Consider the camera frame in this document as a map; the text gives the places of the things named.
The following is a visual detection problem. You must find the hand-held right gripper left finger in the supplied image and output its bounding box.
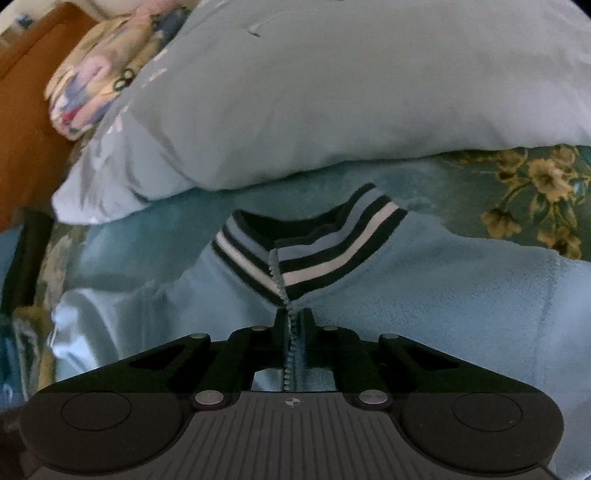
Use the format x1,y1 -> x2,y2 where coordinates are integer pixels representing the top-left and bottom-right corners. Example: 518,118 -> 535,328
129,309 -> 288,409

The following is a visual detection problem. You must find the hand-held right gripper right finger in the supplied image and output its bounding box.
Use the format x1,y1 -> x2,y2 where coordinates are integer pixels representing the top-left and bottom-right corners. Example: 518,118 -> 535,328
302,309 -> 460,409

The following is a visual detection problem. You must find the light blue fleece jacket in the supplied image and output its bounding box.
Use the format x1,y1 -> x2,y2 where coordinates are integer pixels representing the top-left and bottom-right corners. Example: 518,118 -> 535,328
51,182 -> 591,480

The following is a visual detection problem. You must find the teal floral bed blanket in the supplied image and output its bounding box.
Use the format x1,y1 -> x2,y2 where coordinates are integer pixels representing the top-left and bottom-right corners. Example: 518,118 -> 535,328
0,144 -> 591,416

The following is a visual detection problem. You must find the grey-blue printed duvet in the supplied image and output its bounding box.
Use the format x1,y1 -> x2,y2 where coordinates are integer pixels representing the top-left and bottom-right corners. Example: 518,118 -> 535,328
51,0 -> 591,225

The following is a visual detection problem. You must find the dark folded cloth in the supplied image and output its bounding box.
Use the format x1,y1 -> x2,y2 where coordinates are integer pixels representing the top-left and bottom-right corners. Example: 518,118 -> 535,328
2,208 -> 55,317

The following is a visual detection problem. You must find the folded colourful floral quilt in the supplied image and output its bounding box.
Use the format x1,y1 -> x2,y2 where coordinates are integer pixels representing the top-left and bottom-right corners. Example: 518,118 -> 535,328
44,0 -> 188,141

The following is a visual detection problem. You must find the wooden headboard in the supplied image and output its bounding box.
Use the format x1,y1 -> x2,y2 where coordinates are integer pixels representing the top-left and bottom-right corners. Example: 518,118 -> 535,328
0,4 -> 99,232

